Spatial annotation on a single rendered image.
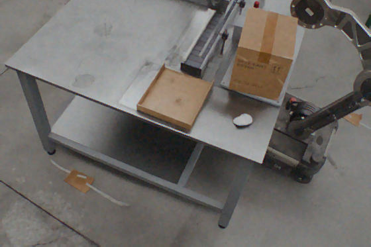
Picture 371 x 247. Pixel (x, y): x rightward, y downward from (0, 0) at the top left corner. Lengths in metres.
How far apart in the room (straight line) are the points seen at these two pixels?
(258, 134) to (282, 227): 0.90
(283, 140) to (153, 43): 1.03
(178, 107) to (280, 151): 0.91
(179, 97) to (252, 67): 0.36
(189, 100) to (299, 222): 1.14
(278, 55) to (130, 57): 0.75
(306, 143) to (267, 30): 0.98
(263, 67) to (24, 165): 1.66
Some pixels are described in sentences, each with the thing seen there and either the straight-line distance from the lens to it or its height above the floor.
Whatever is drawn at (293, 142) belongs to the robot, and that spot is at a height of 0.24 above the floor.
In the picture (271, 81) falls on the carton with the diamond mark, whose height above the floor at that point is 0.96.
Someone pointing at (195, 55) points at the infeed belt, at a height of 0.88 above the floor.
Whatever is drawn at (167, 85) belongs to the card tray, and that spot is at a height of 0.83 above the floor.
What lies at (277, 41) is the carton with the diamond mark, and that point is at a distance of 1.76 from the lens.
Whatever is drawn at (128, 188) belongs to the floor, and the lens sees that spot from 2.50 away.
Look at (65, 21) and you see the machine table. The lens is 2.26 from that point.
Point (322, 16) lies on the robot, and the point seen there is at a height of 1.14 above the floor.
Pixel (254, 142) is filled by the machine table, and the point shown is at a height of 0.83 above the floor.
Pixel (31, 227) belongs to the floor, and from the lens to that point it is 2.48.
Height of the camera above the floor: 2.21
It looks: 50 degrees down
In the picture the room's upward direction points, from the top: 7 degrees clockwise
